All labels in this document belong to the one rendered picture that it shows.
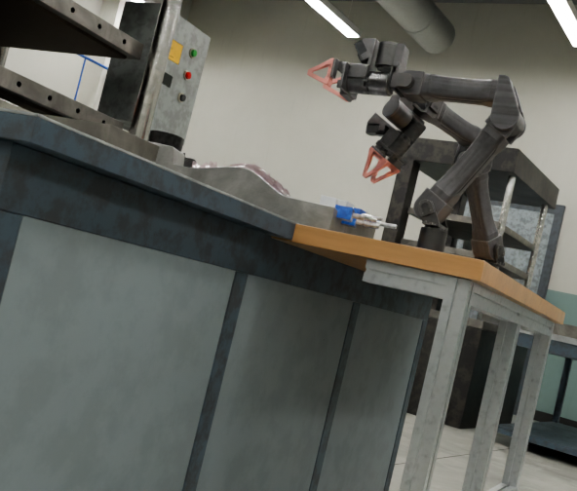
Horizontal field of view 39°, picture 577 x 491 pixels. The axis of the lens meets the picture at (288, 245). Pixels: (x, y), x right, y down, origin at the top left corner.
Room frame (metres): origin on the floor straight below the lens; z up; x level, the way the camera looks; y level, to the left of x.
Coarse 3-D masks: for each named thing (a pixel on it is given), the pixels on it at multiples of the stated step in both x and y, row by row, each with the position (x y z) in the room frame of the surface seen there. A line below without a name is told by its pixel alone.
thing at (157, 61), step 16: (176, 0) 2.49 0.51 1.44; (160, 16) 2.49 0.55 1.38; (176, 16) 2.50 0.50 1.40; (160, 32) 2.48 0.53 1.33; (0, 48) 2.80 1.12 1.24; (160, 48) 2.48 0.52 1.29; (0, 64) 2.80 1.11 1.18; (160, 64) 2.48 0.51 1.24; (144, 80) 2.49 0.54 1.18; (160, 80) 2.50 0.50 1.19; (144, 96) 2.48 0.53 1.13; (144, 112) 2.48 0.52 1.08; (144, 128) 2.49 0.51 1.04
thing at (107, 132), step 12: (60, 120) 1.50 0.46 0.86; (72, 120) 1.49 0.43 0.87; (96, 132) 1.46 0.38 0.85; (108, 132) 1.45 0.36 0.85; (120, 132) 1.47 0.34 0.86; (120, 144) 1.48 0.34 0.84; (132, 144) 1.51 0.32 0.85; (144, 144) 1.54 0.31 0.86; (144, 156) 1.55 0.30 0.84; (156, 156) 1.58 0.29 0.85
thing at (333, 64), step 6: (330, 60) 1.97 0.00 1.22; (336, 60) 1.97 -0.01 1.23; (318, 66) 2.00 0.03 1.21; (324, 66) 1.99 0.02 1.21; (330, 66) 1.97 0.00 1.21; (336, 66) 1.98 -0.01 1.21; (312, 72) 2.01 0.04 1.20; (330, 72) 1.97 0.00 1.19; (318, 78) 1.99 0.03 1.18; (330, 78) 1.98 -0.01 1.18; (330, 84) 1.98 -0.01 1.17
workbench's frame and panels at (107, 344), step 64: (0, 128) 1.06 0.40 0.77; (64, 128) 1.08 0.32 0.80; (0, 192) 1.07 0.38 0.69; (64, 192) 1.17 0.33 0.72; (128, 192) 1.30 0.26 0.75; (192, 192) 1.36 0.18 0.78; (0, 256) 1.10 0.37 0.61; (64, 256) 1.21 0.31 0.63; (128, 256) 1.33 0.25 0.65; (192, 256) 1.49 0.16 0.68; (256, 256) 1.69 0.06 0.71; (320, 256) 1.96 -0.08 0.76; (0, 320) 1.13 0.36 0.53; (64, 320) 1.24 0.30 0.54; (128, 320) 1.37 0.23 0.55; (192, 320) 1.54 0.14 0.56; (256, 320) 1.76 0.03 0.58; (320, 320) 2.04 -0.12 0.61; (384, 320) 2.44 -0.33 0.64; (0, 384) 1.15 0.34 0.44; (64, 384) 1.27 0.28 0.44; (128, 384) 1.41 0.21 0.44; (192, 384) 1.59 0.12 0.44; (256, 384) 1.82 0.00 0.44; (320, 384) 2.12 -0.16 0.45; (384, 384) 2.56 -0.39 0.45; (0, 448) 1.18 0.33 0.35; (64, 448) 1.30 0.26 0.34; (128, 448) 1.45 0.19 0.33; (192, 448) 1.64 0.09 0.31; (256, 448) 1.88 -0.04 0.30; (320, 448) 2.21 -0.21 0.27; (384, 448) 2.69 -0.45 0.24
